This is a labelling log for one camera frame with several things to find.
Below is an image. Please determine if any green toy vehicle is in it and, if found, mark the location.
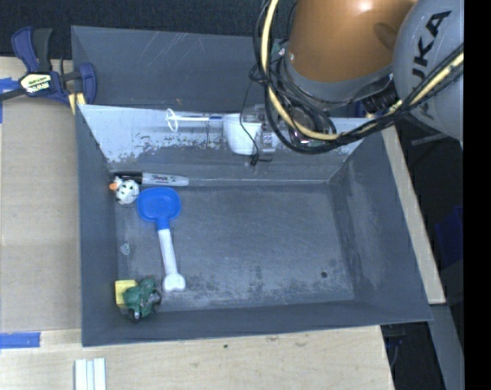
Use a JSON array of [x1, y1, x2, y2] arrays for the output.
[[122, 275, 163, 322]]

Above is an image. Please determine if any white black-spotted toy animal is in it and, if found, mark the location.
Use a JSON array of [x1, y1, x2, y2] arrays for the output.
[[109, 175, 141, 206]]

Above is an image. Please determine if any white cup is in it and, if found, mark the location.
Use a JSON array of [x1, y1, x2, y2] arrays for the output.
[[222, 113, 261, 156]]

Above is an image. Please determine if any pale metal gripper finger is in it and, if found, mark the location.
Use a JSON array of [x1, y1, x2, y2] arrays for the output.
[[240, 103, 272, 128], [258, 130, 277, 155]]

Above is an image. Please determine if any white and blue plastic whisk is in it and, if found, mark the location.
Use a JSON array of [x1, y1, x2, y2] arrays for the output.
[[165, 108, 224, 133]]

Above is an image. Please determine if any yellow block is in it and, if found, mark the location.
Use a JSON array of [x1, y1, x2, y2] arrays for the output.
[[115, 279, 135, 309]]

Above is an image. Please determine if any grey metal bin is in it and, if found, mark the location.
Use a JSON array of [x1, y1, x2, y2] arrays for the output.
[[69, 25, 434, 348]]

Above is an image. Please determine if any grey marker with black cap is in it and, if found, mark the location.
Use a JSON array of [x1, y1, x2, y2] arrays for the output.
[[115, 171, 190, 188]]

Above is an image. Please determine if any blue and white toy scoop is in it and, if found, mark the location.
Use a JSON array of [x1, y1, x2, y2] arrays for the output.
[[136, 186, 187, 293]]

